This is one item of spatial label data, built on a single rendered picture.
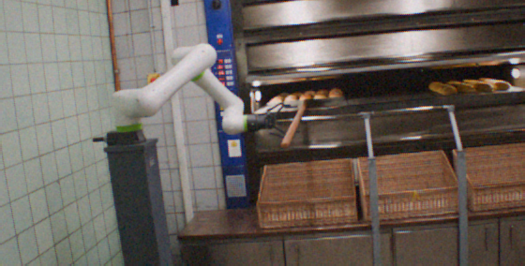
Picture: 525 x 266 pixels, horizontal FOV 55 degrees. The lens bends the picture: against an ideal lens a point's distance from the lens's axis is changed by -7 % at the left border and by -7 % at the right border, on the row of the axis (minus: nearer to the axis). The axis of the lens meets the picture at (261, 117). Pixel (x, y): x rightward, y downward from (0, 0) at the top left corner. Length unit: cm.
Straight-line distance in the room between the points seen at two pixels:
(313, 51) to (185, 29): 83
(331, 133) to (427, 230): 90
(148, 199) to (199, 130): 113
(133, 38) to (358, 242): 192
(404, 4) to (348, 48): 45
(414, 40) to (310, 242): 139
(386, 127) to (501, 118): 74
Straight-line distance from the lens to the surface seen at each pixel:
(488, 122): 356
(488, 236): 314
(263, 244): 307
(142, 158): 248
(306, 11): 341
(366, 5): 342
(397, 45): 342
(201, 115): 353
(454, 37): 348
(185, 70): 251
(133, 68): 364
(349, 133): 343
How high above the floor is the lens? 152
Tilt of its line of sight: 6 degrees down
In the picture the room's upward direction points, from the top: 6 degrees counter-clockwise
